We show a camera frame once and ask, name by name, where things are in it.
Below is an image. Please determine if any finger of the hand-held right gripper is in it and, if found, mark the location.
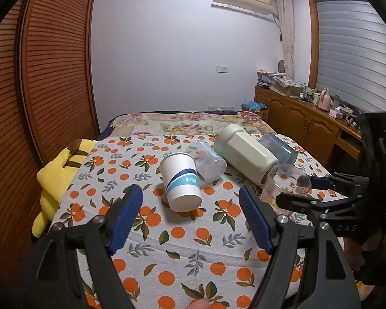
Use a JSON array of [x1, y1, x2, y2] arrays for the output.
[[307, 172, 371, 198], [275, 192, 362, 223]]

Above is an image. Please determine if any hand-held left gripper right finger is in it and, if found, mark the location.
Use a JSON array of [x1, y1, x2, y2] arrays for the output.
[[239, 186, 363, 309]]

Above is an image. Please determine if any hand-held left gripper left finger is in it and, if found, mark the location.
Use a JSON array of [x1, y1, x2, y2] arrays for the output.
[[35, 184, 144, 309]]

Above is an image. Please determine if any clear glass cup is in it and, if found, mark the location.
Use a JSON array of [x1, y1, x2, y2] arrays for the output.
[[260, 164, 311, 216]]

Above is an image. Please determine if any white paper cup blue stripe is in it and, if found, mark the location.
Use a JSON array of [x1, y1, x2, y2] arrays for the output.
[[159, 153, 203, 213]]

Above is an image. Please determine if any blue-grey translucent cup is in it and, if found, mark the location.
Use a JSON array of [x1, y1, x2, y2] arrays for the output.
[[259, 132, 298, 166]]

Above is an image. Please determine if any cream insulated cup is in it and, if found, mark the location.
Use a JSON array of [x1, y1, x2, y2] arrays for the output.
[[214, 124, 279, 186]]

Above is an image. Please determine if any clear plastic cup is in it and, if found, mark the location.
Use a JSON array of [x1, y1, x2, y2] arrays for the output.
[[187, 140, 227, 182]]

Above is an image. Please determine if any person's right hand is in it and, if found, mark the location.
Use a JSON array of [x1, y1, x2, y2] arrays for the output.
[[343, 237, 365, 272]]

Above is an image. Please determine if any person's left hand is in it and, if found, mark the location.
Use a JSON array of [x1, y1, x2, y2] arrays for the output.
[[186, 299, 211, 309]]

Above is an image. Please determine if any orange fruit print cloth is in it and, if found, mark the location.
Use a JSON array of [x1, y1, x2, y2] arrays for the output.
[[35, 133, 343, 309]]

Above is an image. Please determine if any wooden cabinet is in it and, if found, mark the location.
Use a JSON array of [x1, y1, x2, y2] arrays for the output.
[[254, 84, 365, 175]]

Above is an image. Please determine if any yellow plush toy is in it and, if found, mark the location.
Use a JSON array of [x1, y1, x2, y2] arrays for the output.
[[31, 138, 96, 237]]

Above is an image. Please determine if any pink thermos jug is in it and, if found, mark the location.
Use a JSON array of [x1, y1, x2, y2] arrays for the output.
[[318, 87, 330, 112]]

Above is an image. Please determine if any cardboard box with blue items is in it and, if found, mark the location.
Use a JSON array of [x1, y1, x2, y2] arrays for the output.
[[241, 100, 270, 120]]

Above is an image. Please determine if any open cardboard box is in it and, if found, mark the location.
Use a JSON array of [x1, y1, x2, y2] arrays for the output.
[[273, 78, 303, 96]]

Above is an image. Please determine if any floral blanket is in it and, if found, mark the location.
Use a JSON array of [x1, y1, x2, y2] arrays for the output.
[[108, 111, 271, 141]]

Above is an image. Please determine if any grey window blind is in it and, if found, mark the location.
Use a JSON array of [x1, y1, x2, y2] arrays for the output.
[[315, 0, 386, 118]]

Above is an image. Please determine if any white wrapped pipe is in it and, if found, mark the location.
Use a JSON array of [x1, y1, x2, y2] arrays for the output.
[[274, 0, 296, 82]]

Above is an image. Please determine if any wooden louvred wardrobe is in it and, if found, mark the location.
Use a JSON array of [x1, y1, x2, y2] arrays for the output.
[[0, 0, 101, 297]]

